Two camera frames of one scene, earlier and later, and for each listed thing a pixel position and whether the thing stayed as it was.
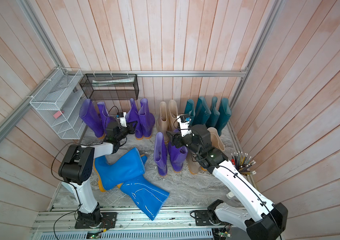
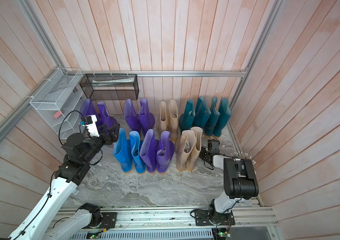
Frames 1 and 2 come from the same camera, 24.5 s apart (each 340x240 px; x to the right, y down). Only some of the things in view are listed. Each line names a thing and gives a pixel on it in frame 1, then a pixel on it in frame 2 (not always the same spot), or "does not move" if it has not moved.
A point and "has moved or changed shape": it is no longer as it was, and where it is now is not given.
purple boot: x=104 y=116 does not move
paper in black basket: x=97 y=83 does not move
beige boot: x=216 y=142 → x=192 y=158
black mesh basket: x=111 y=86 does not move
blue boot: x=110 y=175 has moved or changed shape
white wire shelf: x=58 y=102 does not move
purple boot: x=177 y=156 → x=165 y=153
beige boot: x=193 y=164 → x=184 y=145
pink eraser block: x=58 y=114 does not move
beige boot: x=162 y=123 does not move
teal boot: x=202 y=112 does not move
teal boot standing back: x=225 y=113 does not move
